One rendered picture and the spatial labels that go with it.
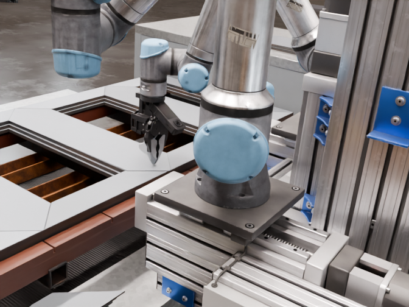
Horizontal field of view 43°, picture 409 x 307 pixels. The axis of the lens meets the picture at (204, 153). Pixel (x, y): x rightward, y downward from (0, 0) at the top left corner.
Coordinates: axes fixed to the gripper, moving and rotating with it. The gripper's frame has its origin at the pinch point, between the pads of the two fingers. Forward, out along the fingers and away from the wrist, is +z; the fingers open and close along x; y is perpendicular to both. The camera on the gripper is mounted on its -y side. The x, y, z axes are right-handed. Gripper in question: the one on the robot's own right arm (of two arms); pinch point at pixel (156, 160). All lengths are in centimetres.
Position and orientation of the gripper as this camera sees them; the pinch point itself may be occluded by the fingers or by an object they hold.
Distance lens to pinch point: 156.1
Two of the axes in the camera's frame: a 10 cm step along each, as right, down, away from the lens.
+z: -0.7, 9.1, 4.0
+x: -6.0, 2.8, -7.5
